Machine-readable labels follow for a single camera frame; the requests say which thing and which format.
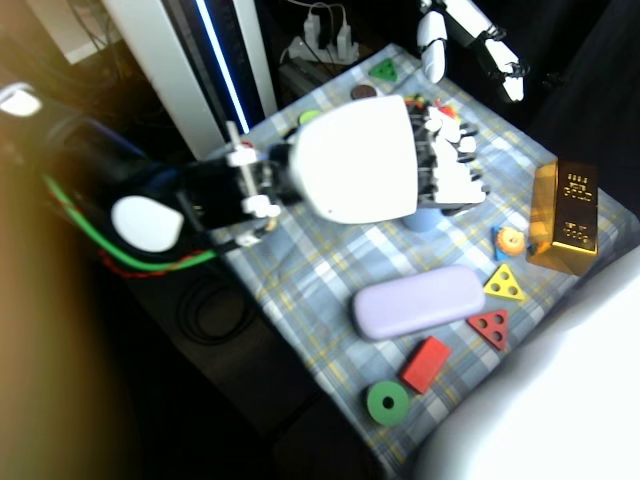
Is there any strawberry cupcake toy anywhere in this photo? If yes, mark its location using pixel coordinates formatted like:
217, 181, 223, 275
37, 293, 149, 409
402, 94, 459, 121

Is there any blue plastic cup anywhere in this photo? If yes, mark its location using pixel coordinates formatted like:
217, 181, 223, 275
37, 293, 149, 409
402, 207, 444, 234

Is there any green triangle block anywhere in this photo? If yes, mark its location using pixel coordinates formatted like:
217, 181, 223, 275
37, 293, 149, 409
368, 57, 399, 83

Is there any white power strip with plugs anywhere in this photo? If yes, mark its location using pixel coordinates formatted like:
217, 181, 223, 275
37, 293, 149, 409
287, 2, 361, 65

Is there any blue plaid cloth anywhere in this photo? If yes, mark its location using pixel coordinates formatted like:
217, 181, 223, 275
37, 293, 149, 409
207, 42, 640, 479

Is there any lilac glasses case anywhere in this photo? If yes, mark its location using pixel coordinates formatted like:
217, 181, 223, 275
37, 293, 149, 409
352, 265, 487, 342

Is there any blue triangle block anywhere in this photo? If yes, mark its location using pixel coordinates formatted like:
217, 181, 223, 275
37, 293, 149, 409
490, 225, 526, 262

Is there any flower biscuit toy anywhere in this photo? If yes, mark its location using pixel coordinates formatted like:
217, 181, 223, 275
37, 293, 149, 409
497, 225, 526, 257

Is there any yellow triangle block with holes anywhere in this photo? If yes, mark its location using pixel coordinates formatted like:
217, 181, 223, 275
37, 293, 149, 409
482, 263, 527, 303

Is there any white column with blue light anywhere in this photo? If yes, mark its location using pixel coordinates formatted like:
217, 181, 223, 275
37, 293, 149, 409
102, 0, 279, 161

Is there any red triangle block with holes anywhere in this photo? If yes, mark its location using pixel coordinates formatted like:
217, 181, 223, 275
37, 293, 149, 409
466, 308, 510, 352

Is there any red rectangular block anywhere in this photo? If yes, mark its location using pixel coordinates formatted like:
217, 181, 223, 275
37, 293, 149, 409
398, 335, 453, 396

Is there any gold bar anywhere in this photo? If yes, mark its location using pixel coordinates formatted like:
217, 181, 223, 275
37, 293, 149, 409
525, 158, 600, 278

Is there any stack of coloured wooden rings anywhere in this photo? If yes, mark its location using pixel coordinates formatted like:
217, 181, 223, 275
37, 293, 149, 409
363, 380, 411, 427

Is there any black coiled cable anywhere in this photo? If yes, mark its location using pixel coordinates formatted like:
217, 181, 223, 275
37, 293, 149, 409
177, 274, 251, 346

